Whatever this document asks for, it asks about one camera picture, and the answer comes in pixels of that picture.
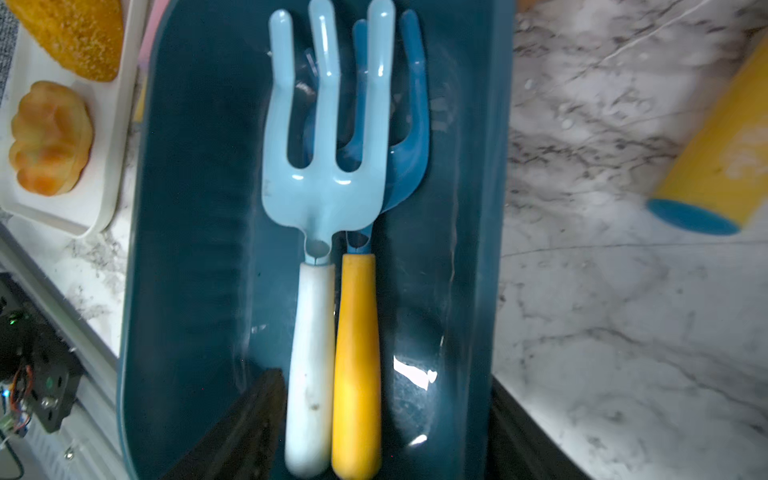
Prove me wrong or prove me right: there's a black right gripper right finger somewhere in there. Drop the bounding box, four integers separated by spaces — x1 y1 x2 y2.
488 378 590 480

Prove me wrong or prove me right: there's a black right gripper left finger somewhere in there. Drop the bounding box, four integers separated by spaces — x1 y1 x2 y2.
164 369 287 479

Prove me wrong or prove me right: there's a teal plastic storage box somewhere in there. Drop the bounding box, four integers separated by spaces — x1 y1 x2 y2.
118 1 515 479

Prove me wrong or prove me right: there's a light blue rake white handle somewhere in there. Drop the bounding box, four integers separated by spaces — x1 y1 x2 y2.
261 1 395 479

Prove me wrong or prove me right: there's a purple rake pink handle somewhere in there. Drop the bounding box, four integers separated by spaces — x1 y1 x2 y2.
132 0 170 123

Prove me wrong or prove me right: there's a white rectangular tray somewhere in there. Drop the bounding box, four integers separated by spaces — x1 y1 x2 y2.
1 0 150 238

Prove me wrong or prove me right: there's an oval yellow bread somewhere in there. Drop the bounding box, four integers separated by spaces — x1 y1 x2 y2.
5 0 124 82

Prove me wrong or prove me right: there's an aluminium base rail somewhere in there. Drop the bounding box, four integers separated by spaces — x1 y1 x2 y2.
1 217 128 479

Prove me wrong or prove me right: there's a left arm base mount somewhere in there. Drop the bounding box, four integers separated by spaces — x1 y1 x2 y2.
1 273 84 436

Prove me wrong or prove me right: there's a ring shaped bread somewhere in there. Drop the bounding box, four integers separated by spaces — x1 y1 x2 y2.
8 81 94 197

